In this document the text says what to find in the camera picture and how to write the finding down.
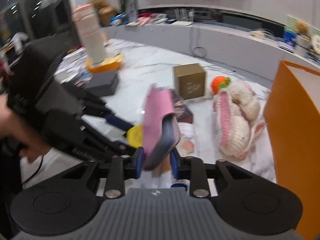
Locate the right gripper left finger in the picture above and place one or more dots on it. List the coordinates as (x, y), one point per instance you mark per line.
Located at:
(121, 169)

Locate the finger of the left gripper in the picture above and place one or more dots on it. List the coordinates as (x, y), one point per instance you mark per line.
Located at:
(108, 115)
(118, 148)

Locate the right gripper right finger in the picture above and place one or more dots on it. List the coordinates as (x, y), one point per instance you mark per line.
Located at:
(192, 169)

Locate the pink wallet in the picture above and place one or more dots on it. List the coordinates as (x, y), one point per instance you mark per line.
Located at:
(161, 132)

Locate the person's left hand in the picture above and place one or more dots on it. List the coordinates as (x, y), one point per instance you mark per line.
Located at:
(13, 125)

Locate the white Vaseline lotion bottle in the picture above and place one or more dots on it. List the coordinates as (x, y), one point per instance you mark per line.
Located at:
(186, 145)

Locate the yellow round object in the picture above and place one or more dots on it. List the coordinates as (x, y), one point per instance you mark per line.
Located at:
(135, 136)

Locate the dark grey flat box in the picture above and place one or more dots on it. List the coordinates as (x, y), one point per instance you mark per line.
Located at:
(103, 84)

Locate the dark patterned card box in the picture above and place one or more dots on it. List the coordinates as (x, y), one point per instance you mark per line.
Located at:
(183, 113)

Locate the crochet bunny plush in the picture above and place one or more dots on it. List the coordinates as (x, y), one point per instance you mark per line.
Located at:
(237, 119)

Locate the gold cube box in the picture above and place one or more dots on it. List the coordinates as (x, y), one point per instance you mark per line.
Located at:
(189, 80)

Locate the crochet orange fruit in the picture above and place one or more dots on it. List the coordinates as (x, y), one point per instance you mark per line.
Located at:
(219, 82)

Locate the pink white tumbler bottle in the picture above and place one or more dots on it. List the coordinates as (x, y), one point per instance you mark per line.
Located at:
(87, 25)

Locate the orange storage box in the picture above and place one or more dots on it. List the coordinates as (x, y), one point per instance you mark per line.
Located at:
(292, 117)

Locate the white TV console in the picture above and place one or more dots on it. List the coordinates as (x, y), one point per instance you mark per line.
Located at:
(224, 45)

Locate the teddy bear in pot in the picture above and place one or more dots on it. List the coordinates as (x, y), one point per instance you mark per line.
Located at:
(302, 39)

